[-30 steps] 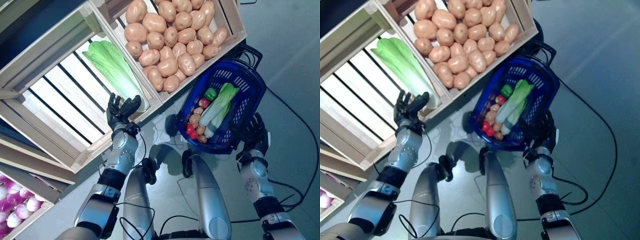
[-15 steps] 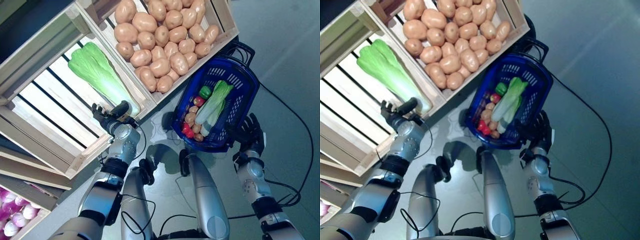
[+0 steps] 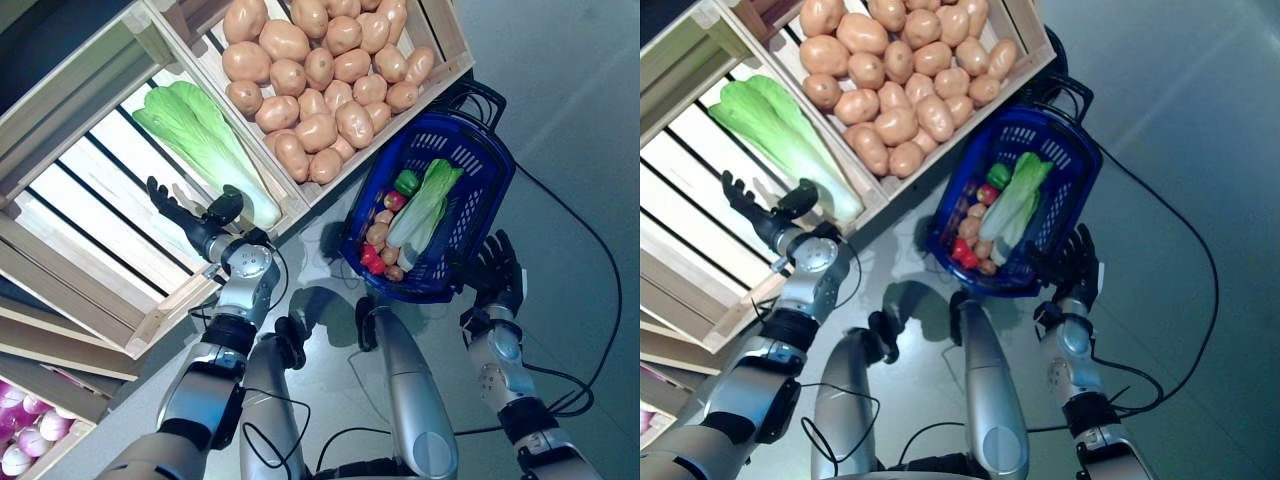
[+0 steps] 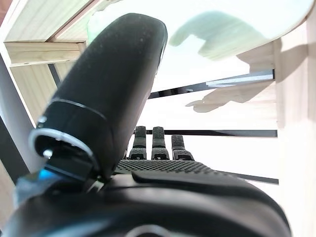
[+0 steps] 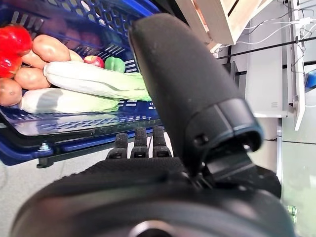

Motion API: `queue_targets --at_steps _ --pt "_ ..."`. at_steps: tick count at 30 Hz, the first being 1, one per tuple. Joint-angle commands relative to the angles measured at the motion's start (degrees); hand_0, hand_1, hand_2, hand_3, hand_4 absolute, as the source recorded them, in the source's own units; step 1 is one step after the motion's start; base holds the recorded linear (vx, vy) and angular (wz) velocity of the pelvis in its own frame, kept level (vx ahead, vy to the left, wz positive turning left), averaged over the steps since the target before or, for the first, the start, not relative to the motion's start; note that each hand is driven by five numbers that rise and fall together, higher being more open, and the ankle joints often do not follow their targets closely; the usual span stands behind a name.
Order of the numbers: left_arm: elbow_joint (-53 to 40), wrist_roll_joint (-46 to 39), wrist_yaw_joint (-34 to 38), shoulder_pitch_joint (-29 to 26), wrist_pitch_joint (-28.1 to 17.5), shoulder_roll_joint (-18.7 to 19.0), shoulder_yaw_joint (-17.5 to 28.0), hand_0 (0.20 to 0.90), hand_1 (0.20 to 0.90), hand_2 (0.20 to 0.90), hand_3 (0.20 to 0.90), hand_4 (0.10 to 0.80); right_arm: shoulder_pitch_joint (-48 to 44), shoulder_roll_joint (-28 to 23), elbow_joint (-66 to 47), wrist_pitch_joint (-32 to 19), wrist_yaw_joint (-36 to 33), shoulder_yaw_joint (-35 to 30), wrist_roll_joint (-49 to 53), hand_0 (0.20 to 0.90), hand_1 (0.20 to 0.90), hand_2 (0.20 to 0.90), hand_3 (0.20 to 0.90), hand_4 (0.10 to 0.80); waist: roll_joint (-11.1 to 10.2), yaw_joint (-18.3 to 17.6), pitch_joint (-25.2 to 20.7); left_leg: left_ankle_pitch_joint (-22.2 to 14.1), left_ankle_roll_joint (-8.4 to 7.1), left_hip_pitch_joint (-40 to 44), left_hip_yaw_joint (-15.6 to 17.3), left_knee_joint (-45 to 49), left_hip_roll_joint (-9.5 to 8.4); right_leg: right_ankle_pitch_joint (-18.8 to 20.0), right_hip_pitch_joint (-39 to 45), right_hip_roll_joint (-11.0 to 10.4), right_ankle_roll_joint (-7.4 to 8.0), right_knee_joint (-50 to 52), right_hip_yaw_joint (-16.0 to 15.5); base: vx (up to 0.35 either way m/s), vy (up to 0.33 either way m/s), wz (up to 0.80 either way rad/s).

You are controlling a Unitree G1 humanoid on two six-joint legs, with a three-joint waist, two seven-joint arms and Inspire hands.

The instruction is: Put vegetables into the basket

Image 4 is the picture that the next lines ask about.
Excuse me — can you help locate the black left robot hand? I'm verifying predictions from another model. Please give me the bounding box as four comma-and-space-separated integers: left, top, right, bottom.
0, 12, 293, 237

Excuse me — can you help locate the wooden pumpkin crate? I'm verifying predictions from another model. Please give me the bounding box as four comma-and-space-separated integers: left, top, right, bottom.
0, 0, 124, 42

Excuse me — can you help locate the wooden cabbage crate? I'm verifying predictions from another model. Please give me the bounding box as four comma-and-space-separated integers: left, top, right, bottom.
0, 39, 316, 237

